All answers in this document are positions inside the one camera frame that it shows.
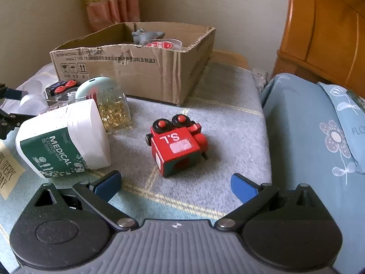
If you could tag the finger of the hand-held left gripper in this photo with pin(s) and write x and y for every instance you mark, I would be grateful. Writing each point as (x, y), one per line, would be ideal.
(8, 122)
(12, 93)

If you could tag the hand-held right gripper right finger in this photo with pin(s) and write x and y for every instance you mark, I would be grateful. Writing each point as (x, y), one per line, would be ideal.
(242, 187)

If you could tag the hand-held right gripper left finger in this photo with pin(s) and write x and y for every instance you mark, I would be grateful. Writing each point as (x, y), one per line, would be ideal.
(109, 184)

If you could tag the white bottle green label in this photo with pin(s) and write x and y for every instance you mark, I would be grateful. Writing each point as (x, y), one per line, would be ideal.
(57, 137)

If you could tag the red toy train block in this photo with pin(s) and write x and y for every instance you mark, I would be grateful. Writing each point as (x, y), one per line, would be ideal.
(171, 148)

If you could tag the clear bottle of golden capsules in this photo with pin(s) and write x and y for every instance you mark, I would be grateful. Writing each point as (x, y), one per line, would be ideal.
(112, 111)

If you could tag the light blue earbud case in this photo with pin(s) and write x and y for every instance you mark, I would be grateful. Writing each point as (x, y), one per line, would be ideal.
(97, 87)

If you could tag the brown cardboard box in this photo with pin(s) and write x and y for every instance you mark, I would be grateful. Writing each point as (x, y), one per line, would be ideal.
(137, 71)

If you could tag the clear correction tape dispenser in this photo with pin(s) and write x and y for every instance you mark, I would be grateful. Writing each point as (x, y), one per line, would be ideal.
(61, 88)

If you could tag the yellow paper with lettering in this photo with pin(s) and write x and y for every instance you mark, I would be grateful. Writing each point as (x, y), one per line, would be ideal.
(8, 174)

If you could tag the blue floral duvet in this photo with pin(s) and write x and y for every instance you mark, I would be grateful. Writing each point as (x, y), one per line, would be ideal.
(299, 148)

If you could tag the blue floral pillow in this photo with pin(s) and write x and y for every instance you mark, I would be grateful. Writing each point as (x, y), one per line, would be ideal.
(348, 137)

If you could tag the wooden nightstand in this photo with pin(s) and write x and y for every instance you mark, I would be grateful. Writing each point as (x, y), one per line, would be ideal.
(231, 58)

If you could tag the pink patterned curtain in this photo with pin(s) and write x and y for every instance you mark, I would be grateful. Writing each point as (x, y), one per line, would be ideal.
(114, 0)

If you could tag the dark green patterned cloth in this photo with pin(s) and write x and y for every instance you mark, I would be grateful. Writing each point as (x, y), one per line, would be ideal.
(356, 98)

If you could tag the grey toy animal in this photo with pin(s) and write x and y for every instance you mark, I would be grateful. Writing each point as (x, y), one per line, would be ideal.
(148, 36)

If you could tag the clear round container red label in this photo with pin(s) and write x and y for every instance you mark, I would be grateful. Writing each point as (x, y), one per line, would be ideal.
(161, 45)

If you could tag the wooden headboard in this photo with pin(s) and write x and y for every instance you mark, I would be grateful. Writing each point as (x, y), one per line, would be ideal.
(322, 34)

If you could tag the white wall socket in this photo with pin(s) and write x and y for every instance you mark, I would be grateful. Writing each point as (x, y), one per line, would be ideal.
(260, 75)

